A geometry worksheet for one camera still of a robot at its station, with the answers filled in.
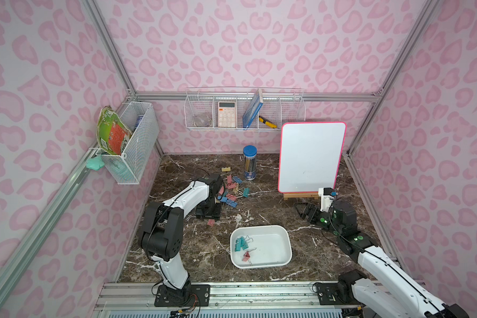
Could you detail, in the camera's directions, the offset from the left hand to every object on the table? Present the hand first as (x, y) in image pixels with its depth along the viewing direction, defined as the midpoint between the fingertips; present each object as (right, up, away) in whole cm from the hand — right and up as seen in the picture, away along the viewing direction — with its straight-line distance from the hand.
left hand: (210, 215), depth 90 cm
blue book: (+20, +47, -2) cm, 51 cm away
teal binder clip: (+14, -10, -6) cm, 18 cm away
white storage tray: (+22, -12, -6) cm, 26 cm away
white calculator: (+7, +47, +5) cm, 48 cm away
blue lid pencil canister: (+18, +29, +7) cm, 35 cm away
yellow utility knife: (+27, +44, +7) cm, 52 cm away
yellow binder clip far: (+6, +21, +23) cm, 32 cm away
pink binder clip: (+16, -14, -11) cm, 24 cm away
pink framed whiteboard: (+45, +27, -2) cm, 53 cm away
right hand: (+37, +7, -11) cm, 39 cm away
